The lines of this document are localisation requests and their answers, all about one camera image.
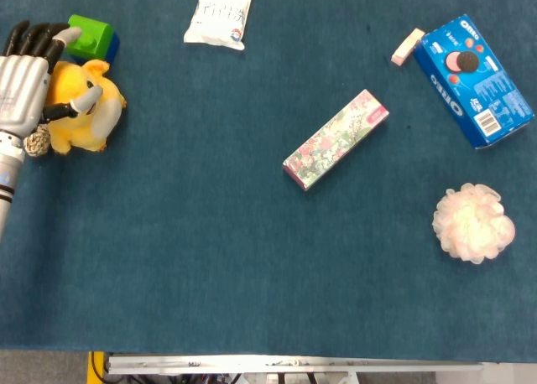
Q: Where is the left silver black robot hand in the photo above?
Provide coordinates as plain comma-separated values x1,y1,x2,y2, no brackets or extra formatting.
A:
0,19,104,140

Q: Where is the yellow plush toy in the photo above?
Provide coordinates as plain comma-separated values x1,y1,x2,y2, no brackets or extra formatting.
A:
44,59,128,156

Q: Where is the green and blue block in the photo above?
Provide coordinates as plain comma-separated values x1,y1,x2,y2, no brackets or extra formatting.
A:
65,13,115,61

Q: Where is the blue toy building block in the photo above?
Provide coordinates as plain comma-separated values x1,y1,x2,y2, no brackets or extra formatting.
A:
69,32,121,65

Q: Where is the white snack bag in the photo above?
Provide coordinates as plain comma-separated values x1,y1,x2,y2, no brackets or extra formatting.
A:
183,0,256,51

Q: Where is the floral print long box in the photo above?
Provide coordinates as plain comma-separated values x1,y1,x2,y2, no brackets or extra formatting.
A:
282,89,390,191

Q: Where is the pink white eraser block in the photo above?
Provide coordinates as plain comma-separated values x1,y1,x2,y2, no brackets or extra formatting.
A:
390,28,426,66

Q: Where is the blue Oreo cookie box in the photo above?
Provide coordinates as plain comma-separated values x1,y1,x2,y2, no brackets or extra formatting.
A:
413,13,536,150

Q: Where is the pink white bath loofah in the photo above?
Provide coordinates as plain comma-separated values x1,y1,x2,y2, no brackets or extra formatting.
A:
432,183,517,265

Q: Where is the braided rope ball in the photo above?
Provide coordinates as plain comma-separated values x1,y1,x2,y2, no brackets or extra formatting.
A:
23,123,52,158

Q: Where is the yellow frame post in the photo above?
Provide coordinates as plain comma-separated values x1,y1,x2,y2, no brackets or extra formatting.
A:
86,350,106,384

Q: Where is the black cable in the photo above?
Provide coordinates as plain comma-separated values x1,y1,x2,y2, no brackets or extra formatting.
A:
90,351,108,380

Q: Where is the silver aluminium frame rail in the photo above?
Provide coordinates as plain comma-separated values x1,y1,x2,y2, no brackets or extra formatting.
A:
104,353,484,376

